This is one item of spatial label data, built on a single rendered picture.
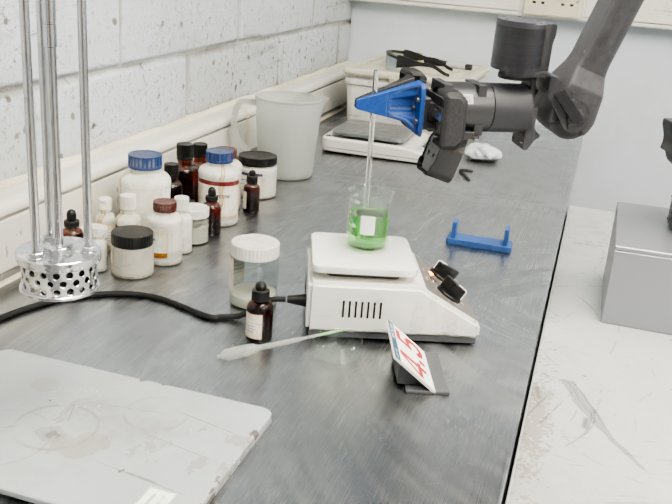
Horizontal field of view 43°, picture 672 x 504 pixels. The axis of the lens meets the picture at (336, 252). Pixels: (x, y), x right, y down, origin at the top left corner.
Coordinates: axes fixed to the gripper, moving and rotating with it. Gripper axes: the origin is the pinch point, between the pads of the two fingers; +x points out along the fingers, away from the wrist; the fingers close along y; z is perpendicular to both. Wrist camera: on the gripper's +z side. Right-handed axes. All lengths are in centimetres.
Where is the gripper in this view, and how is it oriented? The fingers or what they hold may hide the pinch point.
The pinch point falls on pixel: (384, 104)
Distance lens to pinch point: 99.0
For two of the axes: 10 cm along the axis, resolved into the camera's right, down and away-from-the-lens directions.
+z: -0.6, 9.4, 3.4
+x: -9.8, 0.1, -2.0
